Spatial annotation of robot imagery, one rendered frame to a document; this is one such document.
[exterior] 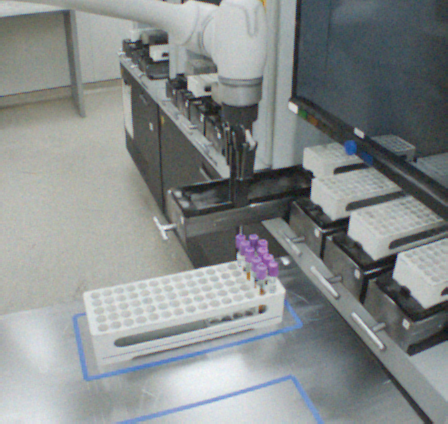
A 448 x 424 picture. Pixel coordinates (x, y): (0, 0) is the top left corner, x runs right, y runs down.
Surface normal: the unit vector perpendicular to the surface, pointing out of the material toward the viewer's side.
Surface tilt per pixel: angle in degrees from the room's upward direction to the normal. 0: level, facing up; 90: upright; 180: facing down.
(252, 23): 81
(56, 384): 0
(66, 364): 0
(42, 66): 90
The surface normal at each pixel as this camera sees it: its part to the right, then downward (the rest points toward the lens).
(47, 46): 0.37, 0.48
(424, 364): 0.00, -0.86
